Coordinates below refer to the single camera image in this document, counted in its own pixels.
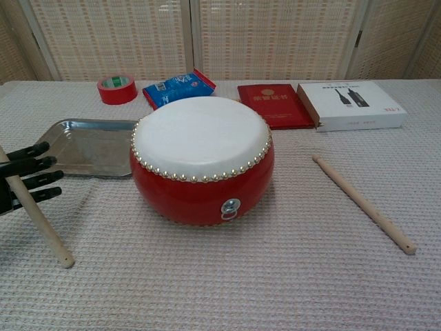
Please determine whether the left silver black-fingered robot hand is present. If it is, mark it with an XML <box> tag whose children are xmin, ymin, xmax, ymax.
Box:
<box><xmin>0</xmin><ymin>141</ymin><xmax>65</xmax><ymax>217</ymax></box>

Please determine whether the wooden drumstick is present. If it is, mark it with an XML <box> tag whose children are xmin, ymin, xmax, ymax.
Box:
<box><xmin>0</xmin><ymin>144</ymin><xmax>75</xmax><ymax>269</ymax></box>
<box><xmin>311</xmin><ymin>154</ymin><xmax>417</xmax><ymax>256</ymax></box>

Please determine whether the rectangular metal tray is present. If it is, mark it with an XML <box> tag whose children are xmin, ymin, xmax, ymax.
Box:
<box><xmin>32</xmin><ymin>119</ymin><xmax>139</xmax><ymax>179</ymax></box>

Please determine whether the red drum with white skin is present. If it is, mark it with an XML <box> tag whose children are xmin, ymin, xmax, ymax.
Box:
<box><xmin>129</xmin><ymin>96</ymin><xmax>276</xmax><ymax>228</ymax></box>

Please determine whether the red tape roll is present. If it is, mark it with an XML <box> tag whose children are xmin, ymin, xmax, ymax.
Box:
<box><xmin>96</xmin><ymin>74</ymin><xmax>136</xmax><ymax>106</ymax></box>

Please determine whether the bamboo folding screen panel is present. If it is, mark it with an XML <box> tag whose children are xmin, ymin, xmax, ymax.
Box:
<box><xmin>20</xmin><ymin>0</ymin><xmax>199</xmax><ymax>83</ymax></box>
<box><xmin>0</xmin><ymin>0</ymin><xmax>39</xmax><ymax>86</ymax></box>
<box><xmin>409</xmin><ymin>0</ymin><xmax>441</xmax><ymax>83</ymax></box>
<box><xmin>347</xmin><ymin>0</ymin><xmax>435</xmax><ymax>82</ymax></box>
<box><xmin>189</xmin><ymin>0</ymin><xmax>362</xmax><ymax>82</ymax></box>

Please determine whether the blue snack packet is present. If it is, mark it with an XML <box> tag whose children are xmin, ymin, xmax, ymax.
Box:
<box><xmin>142</xmin><ymin>68</ymin><xmax>217</xmax><ymax>111</ymax></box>

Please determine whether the white woven tablecloth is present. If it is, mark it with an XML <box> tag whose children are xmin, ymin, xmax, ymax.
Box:
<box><xmin>0</xmin><ymin>79</ymin><xmax>441</xmax><ymax>331</ymax></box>

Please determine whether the red certificate booklet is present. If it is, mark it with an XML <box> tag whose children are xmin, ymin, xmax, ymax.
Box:
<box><xmin>237</xmin><ymin>82</ymin><xmax>315</xmax><ymax>130</ymax></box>

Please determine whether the white cable product box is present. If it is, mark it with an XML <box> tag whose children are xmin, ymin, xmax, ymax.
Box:
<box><xmin>296</xmin><ymin>81</ymin><xmax>409</xmax><ymax>133</ymax></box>

